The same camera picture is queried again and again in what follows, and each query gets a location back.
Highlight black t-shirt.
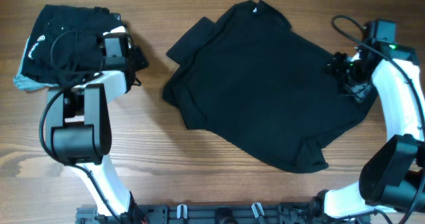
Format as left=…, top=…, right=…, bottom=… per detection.
left=163, top=0, right=377, bottom=173

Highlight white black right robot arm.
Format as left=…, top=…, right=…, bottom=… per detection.
left=315, top=42, right=424, bottom=223

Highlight folded black polo shirt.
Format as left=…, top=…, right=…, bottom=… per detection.
left=21, top=5, right=126, bottom=86

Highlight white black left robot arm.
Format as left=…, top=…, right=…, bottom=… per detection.
left=39, top=31, right=147, bottom=223

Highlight folded light blue jeans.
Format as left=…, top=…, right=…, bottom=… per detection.
left=13, top=39, right=56, bottom=92

